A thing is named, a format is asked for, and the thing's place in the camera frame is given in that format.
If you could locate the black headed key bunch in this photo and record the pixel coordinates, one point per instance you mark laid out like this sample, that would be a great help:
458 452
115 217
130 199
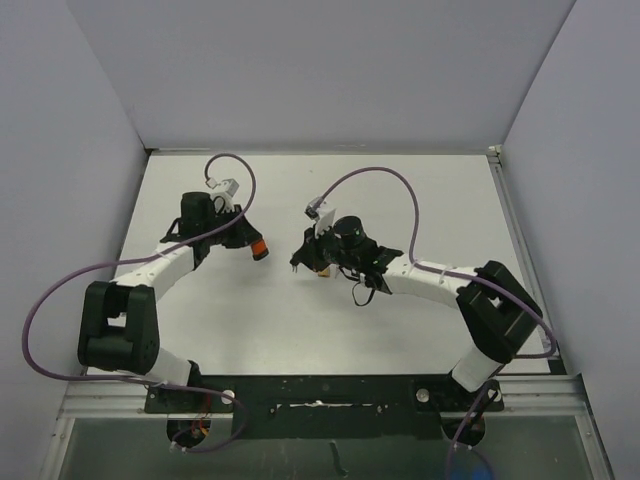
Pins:
294 263

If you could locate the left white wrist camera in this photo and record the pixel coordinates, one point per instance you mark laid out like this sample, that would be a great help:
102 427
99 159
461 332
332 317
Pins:
222 190

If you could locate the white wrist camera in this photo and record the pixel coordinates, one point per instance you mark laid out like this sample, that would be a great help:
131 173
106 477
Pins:
222 190
322 215

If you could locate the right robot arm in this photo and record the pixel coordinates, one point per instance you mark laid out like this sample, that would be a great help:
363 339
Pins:
498 312

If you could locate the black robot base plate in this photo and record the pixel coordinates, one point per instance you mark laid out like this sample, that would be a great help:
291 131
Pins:
332 407

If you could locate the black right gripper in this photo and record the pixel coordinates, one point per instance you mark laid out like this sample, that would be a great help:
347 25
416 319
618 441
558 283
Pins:
309 253

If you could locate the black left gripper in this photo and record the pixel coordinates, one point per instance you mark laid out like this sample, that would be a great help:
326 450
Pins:
244 234

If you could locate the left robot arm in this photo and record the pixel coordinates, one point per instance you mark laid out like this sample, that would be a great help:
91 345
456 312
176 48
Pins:
119 329

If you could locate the aluminium table frame rail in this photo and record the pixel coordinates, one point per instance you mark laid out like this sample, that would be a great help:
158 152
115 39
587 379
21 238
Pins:
596 455

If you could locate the orange black padlock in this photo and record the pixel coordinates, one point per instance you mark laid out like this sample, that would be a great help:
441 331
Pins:
259 250

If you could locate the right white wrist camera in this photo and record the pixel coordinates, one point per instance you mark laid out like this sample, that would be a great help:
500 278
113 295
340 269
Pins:
322 215

